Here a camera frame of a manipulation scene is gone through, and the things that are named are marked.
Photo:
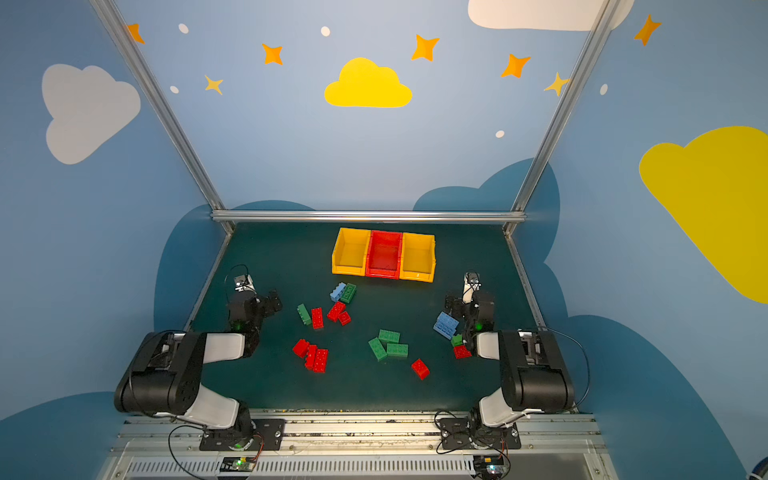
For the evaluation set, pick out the controller board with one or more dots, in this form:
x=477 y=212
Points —
x=238 y=464
x=489 y=467

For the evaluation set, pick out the aluminium front rail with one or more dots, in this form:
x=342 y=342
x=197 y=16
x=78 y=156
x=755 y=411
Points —
x=361 y=445

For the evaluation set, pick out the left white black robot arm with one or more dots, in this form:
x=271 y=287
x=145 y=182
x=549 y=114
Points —
x=164 y=378

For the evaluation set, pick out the red middle bin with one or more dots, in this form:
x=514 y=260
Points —
x=384 y=255

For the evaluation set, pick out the aluminium left frame post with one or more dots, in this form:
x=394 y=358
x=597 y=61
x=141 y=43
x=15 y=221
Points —
x=113 y=22

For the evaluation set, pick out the aluminium right frame post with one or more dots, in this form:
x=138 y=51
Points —
x=586 y=61

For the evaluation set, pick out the aluminium back frame bar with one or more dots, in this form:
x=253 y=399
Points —
x=429 y=217

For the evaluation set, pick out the left controller board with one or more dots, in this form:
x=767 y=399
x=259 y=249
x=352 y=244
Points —
x=238 y=464

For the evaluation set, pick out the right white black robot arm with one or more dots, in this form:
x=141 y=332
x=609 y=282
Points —
x=533 y=375

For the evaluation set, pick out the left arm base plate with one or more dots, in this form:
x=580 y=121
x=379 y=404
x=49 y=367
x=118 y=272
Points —
x=260 y=435

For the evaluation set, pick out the red long brick centre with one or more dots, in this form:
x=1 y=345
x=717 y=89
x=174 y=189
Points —
x=336 y=311

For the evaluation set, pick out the left yellow bin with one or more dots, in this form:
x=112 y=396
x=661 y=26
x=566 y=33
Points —
x=350 y=252

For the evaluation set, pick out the large light blue brick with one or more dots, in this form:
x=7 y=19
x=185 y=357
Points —
x=446 y=326

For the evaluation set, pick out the right controller board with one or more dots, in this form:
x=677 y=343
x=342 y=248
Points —
x=489 y=467

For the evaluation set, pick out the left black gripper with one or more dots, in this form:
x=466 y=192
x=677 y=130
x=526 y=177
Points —
x=264 y=306

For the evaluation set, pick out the right yellow bin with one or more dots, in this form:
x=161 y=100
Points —
x=418 y=260

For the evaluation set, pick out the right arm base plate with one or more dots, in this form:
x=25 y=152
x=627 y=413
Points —
x=461 y=433

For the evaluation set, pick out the aluminium frame post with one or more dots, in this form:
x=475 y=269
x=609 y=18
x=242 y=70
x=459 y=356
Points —
x=586 y=61
x=113 y=22

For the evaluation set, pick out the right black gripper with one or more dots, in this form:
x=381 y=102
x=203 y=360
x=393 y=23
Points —
x=456 y=308

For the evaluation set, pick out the yellow bin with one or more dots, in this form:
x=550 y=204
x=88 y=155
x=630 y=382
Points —
x=418 y=260
x=350 y=252

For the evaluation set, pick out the red brick pair lower left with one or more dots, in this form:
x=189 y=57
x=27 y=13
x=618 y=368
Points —
x=316 y=359

